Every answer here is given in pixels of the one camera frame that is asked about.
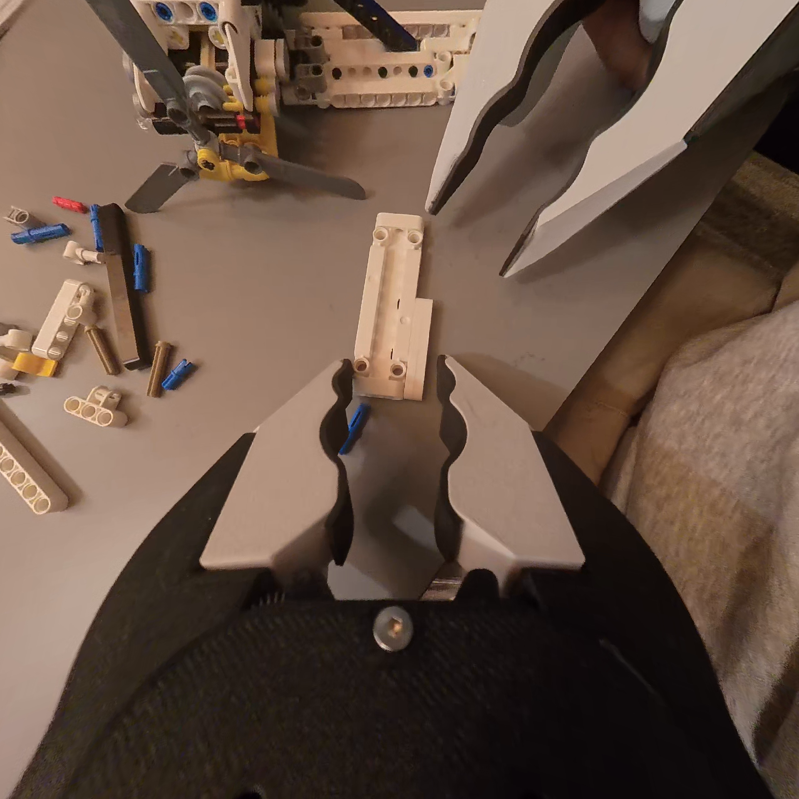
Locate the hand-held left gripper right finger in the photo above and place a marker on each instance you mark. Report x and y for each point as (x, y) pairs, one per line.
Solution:
(512, 499)

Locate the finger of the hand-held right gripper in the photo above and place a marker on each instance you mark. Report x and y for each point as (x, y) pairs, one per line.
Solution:
(624, 181)
(493, 62)

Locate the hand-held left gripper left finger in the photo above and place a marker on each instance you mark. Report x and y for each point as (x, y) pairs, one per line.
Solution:
(274, 499)

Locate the short white lego beam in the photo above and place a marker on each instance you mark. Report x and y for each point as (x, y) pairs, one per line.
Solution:
(421, 349)

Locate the white lego panel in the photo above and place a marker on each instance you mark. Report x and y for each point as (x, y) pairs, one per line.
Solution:
(387, 299)

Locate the tan lego axle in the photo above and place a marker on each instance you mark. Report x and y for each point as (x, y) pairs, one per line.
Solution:
(159, 368)
(103, 349)

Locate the white T-shaped lego piece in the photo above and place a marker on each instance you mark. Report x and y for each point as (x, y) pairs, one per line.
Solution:
(97, 407)

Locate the lego helicopter model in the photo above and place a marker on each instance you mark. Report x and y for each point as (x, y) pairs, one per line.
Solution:
(249, 75)

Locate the long white lego beam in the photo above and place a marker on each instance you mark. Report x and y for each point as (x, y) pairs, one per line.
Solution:
(31, 480)

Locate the black lego beam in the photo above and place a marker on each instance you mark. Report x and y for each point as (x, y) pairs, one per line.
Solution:
(122, 299)

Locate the yellow lego piece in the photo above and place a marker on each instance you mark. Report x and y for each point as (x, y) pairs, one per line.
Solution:
(34, 365)

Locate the medium white lego beam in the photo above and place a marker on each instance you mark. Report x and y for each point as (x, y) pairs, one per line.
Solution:
(59, 321)

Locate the long blue lego axle pin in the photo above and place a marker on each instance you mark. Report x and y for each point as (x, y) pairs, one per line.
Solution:
(37, 234)

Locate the red lego pin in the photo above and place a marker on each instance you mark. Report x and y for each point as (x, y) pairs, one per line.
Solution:
(68, 204)

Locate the grey lego connector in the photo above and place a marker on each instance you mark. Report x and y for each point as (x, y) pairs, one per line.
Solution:
(17, 216)

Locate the person's right hand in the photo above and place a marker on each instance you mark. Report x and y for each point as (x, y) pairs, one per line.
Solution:
(618, 43)

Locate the brown woven chair seat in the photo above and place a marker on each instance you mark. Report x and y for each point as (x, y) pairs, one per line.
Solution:
(755, 225)

